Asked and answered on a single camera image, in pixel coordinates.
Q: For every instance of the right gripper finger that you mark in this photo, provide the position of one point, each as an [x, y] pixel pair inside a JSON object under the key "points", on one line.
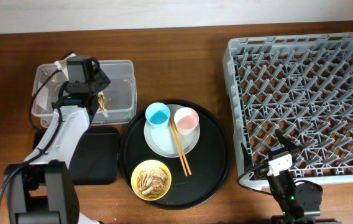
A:
{"points": [[284, 141], [246, 158]]}

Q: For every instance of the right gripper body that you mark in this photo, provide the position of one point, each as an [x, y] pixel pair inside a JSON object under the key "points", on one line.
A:
{"points": [[293, 158]]}

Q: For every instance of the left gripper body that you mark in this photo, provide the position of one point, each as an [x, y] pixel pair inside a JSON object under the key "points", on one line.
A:
{"points": [[102, 83]]}

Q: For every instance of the gold snack wrapper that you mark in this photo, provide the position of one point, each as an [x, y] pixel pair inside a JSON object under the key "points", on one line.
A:
{"points": [[102, 101]]}

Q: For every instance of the wooden chopstick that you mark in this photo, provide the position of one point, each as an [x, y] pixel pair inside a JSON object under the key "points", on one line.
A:
{"points": [[177, 145], [183, 154]]}

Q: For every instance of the pink plastic cup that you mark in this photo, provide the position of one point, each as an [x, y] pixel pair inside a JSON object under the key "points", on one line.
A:
{"points": [[186, 120]]}

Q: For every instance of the light blue plastic cup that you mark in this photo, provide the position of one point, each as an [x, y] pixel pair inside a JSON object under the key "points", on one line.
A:
{"points": [[158, 115]]}

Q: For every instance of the grey round plate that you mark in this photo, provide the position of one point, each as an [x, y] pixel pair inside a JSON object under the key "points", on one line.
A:
{"points": [[161, 141]]}

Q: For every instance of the peanut shells and rice scraps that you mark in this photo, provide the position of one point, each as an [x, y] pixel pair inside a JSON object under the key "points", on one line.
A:
{"points": [[152, 181]]}

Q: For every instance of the yellow plastic bowl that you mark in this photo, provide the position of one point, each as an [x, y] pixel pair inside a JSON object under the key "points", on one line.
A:
{"points": [[140, 167]]}

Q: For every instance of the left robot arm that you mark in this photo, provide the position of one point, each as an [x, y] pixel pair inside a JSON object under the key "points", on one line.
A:
{"points": [[40, 189]]}

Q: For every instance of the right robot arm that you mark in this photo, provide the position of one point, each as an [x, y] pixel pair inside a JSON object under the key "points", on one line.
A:
{"points": [[299, 200]]}

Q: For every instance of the clear plastic waste bin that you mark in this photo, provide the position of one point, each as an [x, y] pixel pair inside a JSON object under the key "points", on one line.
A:
{"points": [[121, 96]]}

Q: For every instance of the grey dishwasher rack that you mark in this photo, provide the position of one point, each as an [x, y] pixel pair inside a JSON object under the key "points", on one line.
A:
{"points": [[301, 85]]}

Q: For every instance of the white label on bin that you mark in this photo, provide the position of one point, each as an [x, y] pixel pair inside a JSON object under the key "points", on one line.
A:
{"points": [[42, 99]]}

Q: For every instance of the black rectangular tray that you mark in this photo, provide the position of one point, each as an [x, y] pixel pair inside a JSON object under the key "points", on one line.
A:
{"points": [[94, 162]]}

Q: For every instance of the round black serving tray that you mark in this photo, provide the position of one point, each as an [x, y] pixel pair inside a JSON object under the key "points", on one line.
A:
{"points": [[209, 160]]}

